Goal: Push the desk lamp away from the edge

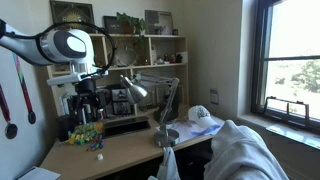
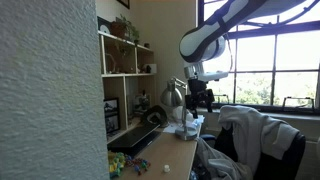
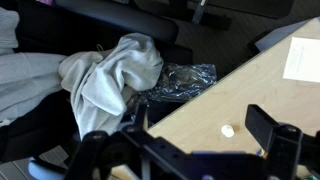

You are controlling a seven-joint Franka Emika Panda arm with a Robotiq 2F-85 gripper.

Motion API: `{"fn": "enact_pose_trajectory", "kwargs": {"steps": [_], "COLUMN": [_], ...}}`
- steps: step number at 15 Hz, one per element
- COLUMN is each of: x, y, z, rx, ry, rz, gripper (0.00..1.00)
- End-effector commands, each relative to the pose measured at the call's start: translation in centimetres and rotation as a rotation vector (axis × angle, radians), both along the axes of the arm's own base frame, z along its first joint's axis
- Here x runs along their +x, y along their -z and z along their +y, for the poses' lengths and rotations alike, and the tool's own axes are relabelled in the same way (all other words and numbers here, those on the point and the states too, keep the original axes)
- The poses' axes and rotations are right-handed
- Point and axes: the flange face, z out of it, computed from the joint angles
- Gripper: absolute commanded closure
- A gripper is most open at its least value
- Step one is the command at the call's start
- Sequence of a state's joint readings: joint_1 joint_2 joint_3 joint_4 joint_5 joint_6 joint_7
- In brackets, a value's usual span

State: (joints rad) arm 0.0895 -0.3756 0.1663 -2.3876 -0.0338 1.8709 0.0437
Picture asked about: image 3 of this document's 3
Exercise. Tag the grey blue panel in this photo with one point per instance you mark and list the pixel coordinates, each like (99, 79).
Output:
(276, 36)

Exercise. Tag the grey chair wheel base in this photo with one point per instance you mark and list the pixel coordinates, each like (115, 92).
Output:
(43, 170)

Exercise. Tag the grey hoodie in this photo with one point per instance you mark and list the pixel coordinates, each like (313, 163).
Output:
(110, 76)

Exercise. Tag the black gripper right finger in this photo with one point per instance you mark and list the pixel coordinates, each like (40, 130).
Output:
(263, 126)

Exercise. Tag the white paper sheet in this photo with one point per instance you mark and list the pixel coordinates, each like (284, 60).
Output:
(301, 60)

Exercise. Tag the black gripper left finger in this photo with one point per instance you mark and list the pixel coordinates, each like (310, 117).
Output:
(90, 150)

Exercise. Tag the small white bottle cap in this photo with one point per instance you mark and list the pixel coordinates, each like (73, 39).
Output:
(227, 131)

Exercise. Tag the black office chair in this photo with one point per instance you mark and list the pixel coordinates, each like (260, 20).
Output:
(126, 18)

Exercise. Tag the crinkled clear plastic bag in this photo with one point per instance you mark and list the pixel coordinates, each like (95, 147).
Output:
(186, 80)

